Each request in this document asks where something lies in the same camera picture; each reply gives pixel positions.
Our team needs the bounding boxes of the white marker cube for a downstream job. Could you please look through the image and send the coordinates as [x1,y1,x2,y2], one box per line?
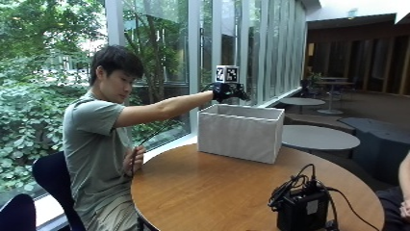
[215,64,241,85]

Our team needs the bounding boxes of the large grey round table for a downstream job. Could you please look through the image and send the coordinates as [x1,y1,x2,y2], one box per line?
[281,124,361,152]

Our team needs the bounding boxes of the the person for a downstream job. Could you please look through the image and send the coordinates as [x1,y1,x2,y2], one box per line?
[61,44,216,231]

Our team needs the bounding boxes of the dark blue chair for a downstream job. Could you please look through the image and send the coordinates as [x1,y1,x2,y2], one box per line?
[0,192,39,231]
[32,151,87,231]

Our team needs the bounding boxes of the dark blue upholstered seat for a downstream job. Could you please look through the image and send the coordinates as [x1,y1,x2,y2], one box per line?
[337,116,410,187]

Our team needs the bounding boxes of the black electronics box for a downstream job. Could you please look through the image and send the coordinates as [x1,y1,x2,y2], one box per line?
[276,188,330,231]

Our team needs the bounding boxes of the small grey round table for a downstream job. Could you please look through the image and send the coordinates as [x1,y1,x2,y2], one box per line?
[280,96,326,115]

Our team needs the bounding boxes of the white window frame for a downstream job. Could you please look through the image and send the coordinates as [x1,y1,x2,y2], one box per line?
[104,0,309,155]

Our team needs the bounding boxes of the tall round bistro table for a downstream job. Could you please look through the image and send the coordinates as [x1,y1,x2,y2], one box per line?
[314,80,357,116]

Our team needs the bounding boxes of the white fabric storage box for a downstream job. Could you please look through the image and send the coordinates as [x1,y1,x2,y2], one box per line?
[196,103,286,165]

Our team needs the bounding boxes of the thin black glove cable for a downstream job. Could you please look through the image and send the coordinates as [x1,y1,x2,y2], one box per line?
[129,82,216,178]

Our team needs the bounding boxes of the black power cable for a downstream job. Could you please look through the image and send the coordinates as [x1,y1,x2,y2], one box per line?
[325,187,382,231]

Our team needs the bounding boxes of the potted green plant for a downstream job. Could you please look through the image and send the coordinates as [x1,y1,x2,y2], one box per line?
[306,71,325,88]

